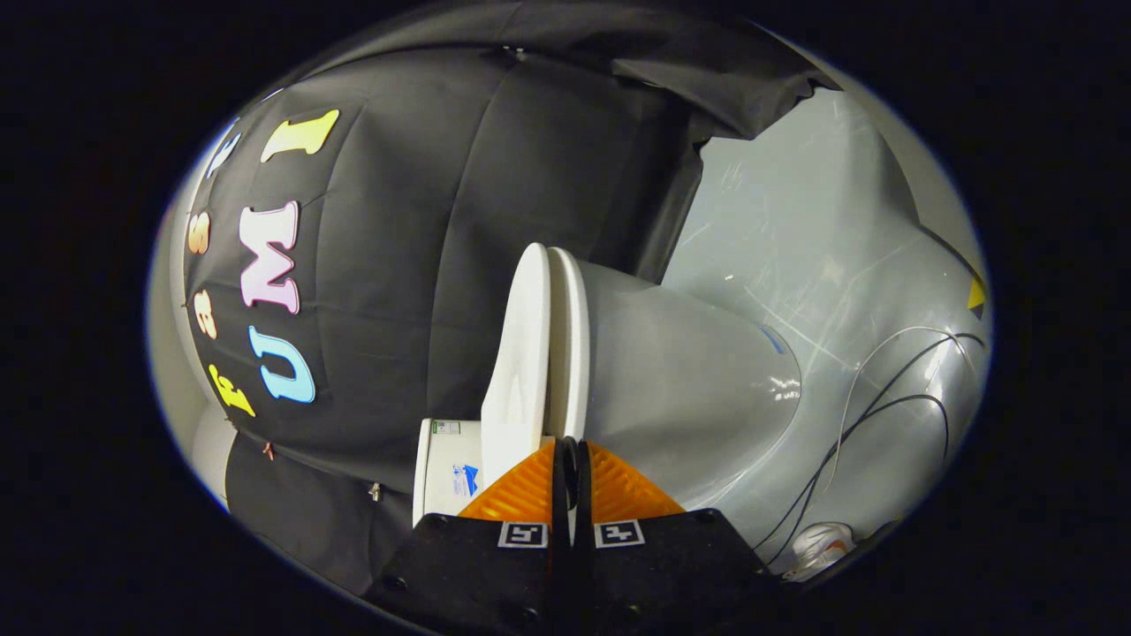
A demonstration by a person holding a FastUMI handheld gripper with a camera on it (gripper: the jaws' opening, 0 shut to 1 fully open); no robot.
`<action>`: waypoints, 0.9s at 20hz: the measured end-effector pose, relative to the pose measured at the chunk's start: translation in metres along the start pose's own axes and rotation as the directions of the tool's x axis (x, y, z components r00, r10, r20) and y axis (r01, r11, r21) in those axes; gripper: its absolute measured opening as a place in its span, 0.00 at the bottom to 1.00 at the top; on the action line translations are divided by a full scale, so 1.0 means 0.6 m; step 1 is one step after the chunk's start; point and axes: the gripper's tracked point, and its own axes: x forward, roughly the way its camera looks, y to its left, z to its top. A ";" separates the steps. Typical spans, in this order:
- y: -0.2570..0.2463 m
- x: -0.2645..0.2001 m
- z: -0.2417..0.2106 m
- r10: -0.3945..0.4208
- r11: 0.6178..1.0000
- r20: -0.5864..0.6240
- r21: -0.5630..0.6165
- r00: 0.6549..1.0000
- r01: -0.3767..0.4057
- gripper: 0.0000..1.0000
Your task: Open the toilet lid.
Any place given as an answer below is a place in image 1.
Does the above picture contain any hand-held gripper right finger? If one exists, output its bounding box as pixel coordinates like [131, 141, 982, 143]
[565, 439, 789, 636]

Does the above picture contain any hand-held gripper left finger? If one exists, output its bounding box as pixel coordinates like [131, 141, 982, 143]
[367, 439, 575, 636]

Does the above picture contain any white toilet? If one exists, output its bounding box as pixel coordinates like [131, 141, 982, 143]
[413, 252, 803, 531]

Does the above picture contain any white toilet seat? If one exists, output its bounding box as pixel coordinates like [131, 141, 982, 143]
[546, 247, 591, 443]

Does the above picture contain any white shoe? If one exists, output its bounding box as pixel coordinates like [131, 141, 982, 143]
[782, 521, 856, 582]

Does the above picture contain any black backdrop cloth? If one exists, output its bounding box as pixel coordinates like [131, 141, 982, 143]
[181, 4, 840, 597]

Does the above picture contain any black cable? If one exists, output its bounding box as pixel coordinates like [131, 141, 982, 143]
[764, 393, 953, 566]
[755, 331, 986, 553]

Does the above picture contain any white cable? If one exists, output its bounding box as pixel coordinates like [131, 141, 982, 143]
[822, 325, 960, 496]

